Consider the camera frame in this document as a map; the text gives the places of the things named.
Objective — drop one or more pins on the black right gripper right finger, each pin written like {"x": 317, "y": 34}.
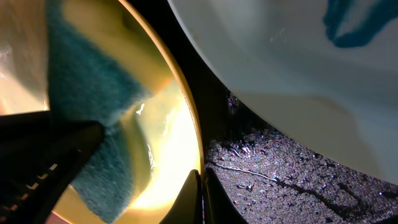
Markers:
{"x": 218, "y": 208}

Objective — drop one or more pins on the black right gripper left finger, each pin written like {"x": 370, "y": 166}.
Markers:
{"x": 187, "y": 207}

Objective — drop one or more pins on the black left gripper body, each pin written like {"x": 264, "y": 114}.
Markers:
{"x": 39, "y": 159}

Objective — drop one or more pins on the yellow plate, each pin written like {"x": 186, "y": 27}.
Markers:
{"x": 161, "y": 131}

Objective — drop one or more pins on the green yellow sponge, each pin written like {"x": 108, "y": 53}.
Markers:
{"x": 87, "y": 83}

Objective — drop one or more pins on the pale green plate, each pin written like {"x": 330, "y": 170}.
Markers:
{"x": 322, "y": 72}

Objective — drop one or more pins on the round black tray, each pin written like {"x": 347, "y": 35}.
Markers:
{"x": 264, "y": 175}

